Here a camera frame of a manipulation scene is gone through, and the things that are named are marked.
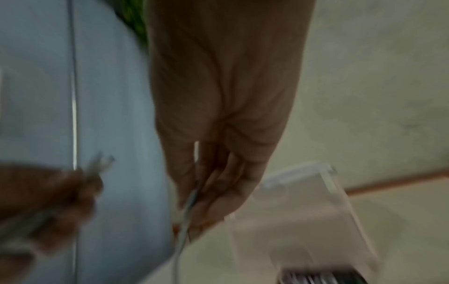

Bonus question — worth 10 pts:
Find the cream table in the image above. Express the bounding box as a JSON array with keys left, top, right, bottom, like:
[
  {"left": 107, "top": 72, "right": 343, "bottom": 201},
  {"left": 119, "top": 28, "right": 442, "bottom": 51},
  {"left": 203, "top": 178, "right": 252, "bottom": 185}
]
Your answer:
[{"left": 182, "top": 183, "right": 449, "bottom": 284}]

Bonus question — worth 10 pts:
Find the clear plastic drawer box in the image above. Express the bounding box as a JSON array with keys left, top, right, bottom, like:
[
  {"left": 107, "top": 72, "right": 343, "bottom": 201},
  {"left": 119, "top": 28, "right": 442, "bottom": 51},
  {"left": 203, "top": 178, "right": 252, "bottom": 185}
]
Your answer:
[{"left": 224, "top": 162, "right": 382, "bottom": 284}]

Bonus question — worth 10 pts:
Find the person's right hand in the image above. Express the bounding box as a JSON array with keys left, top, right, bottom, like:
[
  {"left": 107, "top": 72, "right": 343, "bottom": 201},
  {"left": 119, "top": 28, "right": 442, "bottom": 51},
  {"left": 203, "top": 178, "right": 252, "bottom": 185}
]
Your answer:
[{"left": 145, "top": 0, "right": 315, "bottom": 237}]

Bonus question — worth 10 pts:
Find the person's left hand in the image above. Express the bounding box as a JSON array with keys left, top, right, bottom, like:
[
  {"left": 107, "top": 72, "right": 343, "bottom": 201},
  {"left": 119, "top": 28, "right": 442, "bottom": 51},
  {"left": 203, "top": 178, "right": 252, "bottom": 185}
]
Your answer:
[{"left": 0, "top": 163, "right": 104, "bottom": 284}]

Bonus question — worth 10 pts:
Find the blue grey partition panel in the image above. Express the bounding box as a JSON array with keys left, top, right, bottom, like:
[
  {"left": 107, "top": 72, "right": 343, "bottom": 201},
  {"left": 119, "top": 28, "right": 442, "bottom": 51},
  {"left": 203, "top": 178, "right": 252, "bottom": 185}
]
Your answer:
[{"left": 0, "top": 0, "right": 176, "bottom": 284}]

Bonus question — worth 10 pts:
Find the round dark blue sticker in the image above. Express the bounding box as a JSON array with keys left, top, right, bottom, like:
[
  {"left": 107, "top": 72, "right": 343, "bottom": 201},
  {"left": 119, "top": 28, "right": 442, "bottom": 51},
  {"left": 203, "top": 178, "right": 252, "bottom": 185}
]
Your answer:
[{"left": 279, "top": 270, "right": 367, "bottom": 284}]

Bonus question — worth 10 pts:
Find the green hanging plant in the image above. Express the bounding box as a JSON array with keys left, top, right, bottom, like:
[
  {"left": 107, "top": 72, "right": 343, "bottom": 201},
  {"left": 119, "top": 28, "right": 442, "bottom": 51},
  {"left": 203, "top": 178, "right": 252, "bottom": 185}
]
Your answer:
[{"left": 117, "top": 0, "right": 148, "bottom": 55}]

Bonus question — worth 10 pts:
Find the tangle of white cables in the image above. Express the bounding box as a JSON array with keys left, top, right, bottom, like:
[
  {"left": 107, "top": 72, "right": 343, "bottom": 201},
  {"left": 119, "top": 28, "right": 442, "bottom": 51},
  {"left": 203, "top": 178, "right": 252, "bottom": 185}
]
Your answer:
[{"left": 0, "top": 139, "right": 203, "bottom": 284}]

